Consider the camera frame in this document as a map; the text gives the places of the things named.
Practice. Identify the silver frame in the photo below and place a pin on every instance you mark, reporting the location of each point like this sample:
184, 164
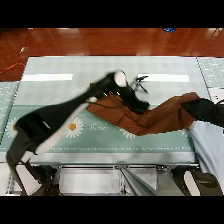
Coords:
100, 180

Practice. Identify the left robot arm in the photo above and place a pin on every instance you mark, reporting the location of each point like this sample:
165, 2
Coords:
50, 121

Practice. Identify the brown shirt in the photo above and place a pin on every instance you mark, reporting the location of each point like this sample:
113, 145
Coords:
150, 120

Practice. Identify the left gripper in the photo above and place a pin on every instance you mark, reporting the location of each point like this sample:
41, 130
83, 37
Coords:
136, 101

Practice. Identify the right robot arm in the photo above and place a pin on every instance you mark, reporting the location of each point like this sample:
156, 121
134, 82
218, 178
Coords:
206, 111

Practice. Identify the pale blue garment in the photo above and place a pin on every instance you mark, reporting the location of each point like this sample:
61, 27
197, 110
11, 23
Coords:
210, 146

